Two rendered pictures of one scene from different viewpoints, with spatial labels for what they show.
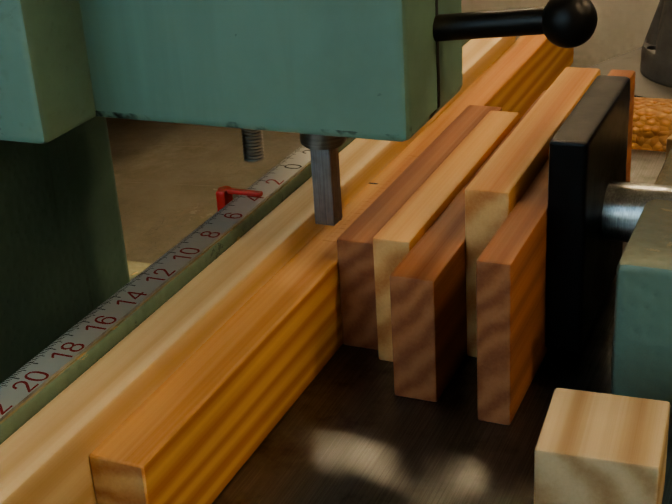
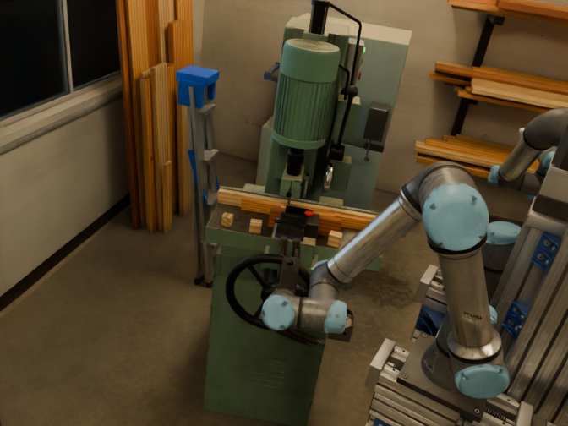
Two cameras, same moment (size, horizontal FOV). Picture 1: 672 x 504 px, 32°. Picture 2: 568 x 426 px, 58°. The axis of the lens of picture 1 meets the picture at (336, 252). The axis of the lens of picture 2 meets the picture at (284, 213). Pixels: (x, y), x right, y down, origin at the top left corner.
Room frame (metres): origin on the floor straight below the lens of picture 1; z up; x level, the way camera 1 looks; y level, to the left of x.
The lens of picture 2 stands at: (-0.16, -1.48, 1.81)
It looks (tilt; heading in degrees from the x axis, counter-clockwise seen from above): 29 degrees down; 68
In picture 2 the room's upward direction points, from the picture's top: 8 degrees clockwise
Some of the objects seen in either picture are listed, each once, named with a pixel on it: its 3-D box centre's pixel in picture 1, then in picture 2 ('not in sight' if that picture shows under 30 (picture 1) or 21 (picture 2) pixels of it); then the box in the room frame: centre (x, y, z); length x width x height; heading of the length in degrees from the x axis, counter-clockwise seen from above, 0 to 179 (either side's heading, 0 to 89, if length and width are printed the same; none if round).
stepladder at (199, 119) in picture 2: not in sight; (202, 182); (0.32, 0.90, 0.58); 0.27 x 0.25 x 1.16; 148
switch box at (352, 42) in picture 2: not in sight; (352, 63); (0.71, 0.23, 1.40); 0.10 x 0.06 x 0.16; 65
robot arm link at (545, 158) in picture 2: not in sight; (552, 161); (1.32, -0.23, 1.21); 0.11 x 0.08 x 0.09; 57
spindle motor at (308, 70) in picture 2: not in sight; (305, 95); (0.45, 0.00, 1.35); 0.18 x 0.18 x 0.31
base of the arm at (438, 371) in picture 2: not in sight; (454, 357); (0.70, -0.71, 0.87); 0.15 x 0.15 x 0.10
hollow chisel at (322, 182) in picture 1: (325, 165); not in sight; (0.45, 0.00, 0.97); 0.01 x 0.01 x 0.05; 65
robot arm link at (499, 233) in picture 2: not in sight; (500, 243); (1.07, -0.38, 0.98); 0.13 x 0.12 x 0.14; 147
